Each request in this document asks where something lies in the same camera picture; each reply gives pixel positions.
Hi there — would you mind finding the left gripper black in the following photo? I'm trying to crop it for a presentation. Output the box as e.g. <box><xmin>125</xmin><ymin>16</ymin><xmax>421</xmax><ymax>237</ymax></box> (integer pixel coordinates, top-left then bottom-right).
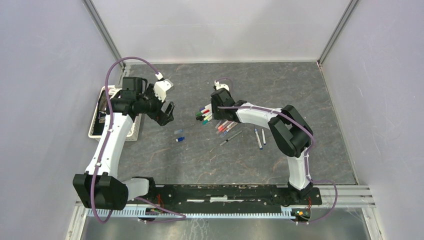
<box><xmin>136</xmin><ymin>84</ymin><xmax>175</xmax><ymax>126</ymax></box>

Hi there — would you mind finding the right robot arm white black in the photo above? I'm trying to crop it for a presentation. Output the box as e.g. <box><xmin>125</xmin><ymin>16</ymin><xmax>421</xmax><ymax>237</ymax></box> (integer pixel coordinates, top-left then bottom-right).
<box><xmin>211</xmin><ymin>88</ymin><xmax>315</xmax><ymax>204</ymax></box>

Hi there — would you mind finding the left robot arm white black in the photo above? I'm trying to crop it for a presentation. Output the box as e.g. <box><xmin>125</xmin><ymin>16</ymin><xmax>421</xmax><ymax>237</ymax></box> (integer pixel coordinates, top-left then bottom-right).
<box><xmin>72</xmin><ymin>77</ymin><xmax>175</xmax><ymax>211</ymax></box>

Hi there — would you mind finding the black gel pen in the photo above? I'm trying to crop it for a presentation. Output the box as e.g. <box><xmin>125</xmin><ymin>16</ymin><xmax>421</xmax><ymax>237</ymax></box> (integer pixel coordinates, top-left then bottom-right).
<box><xmin>219</xmin><ymin>130</ymin><xmax>243</xmax><ymax>146</ymax></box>

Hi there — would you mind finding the black cap white marker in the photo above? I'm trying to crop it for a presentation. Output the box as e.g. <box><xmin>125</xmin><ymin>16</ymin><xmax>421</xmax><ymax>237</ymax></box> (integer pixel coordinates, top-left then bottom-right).
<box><xmin>201</xmin><ymin>112</ymin><xmax>212</xmax><ymax>121</ymax></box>

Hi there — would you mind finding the red cap pink marker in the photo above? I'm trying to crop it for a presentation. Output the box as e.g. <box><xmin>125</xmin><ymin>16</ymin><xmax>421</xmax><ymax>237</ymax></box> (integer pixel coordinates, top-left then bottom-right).
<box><xmin>216</xmin><ymin>120</ymin><xmax>232</xmax><ymax>133</ymax></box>

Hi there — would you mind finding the white plastic basket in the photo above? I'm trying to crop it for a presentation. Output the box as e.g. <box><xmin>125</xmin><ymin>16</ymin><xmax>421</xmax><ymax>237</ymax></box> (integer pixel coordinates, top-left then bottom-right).
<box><xmin>88</xmin><ymin>84</ymin><xmax>144</xmax><ymax>143</ymax></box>

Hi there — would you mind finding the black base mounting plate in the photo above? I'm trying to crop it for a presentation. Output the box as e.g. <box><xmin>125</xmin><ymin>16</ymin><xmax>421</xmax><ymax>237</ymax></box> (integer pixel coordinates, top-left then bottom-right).
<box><xmin>144</xmin><ymin>184</ymin><xmax>323</xmax><ymax>214</ymax></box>

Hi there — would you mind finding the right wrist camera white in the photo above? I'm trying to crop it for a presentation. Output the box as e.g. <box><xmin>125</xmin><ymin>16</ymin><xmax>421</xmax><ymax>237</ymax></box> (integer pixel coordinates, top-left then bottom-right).
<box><xmin>213</xmin><ymin>80</ymin><xmax>230</xmax><ymax>91</ymax></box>

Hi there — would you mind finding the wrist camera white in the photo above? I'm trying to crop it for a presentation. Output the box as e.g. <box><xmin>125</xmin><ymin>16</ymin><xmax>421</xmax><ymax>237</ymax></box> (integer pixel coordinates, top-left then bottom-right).
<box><xmin>213</xmin><ymin>80</ymin><xmax>230</xmax><ymax>91</ymax></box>
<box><xmin>153</xmin><ymin>79</ymin><xmax>174</xmax><ymax>103</ymax></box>

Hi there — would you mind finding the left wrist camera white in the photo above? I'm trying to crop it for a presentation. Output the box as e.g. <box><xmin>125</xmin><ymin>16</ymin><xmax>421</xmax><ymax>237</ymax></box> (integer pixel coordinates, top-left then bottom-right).
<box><xmin>153</xmin><ymin>79</ymin><xmax>174</xmax><ymax>103</ymax></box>

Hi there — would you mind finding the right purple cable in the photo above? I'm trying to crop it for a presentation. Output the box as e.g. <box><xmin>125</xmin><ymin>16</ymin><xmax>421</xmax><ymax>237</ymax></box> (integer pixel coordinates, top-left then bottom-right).
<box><xmin>215</xmin><ymin>77</ymin><xmax>339</xmax><ymax>225</ymax></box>

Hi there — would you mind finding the purple cable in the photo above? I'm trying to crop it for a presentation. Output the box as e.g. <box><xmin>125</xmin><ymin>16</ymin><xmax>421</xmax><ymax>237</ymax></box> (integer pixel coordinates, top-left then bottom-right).
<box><xmin>90</xmin><ymin>56</ymin><xmax>188</xmax><ymax>224</ymax></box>
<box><xmin>215</xmin><ymin>77</ymin><xmax>339</xmax><ymax>225</ymax></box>

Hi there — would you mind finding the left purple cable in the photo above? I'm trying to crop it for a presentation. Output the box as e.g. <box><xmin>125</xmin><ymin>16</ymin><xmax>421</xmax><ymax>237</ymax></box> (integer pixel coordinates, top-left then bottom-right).
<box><xmin>90</xmin><ymin>56</ymin><xmax>188</xmax><ymax>224</ymax></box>

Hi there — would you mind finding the white slotted cable duct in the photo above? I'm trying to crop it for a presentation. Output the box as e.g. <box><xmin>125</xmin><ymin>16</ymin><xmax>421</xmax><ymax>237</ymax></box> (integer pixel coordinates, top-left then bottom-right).
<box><xmin>86</xmin><ymin>206</ymin><xmax>299</xmax><ymax>220</ymax></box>

